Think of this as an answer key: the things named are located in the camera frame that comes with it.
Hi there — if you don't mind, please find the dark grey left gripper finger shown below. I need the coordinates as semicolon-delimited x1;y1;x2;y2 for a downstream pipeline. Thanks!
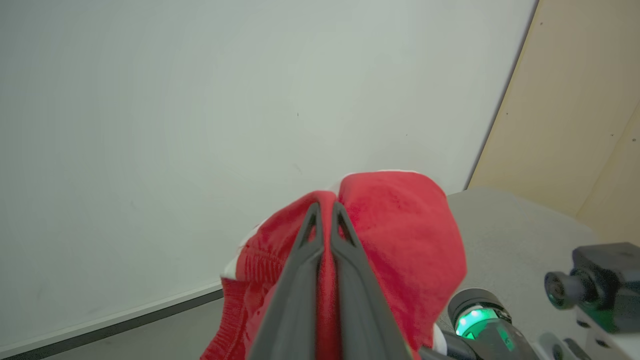
246;202;325;360

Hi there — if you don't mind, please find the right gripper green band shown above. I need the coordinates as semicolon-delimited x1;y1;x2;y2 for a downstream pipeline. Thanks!
329;201;542;360

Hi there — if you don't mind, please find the red garment with white trim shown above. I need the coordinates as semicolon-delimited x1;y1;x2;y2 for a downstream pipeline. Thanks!
200;170;469;360

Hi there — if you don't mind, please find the beige wooden panel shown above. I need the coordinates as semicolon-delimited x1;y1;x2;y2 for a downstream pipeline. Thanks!
467;0;640;247

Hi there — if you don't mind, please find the dark grey wall baseboard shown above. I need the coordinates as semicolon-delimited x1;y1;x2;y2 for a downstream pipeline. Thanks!
0;288;225;360

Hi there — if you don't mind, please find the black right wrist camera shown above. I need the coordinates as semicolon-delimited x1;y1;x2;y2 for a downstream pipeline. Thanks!
544;242;640;334

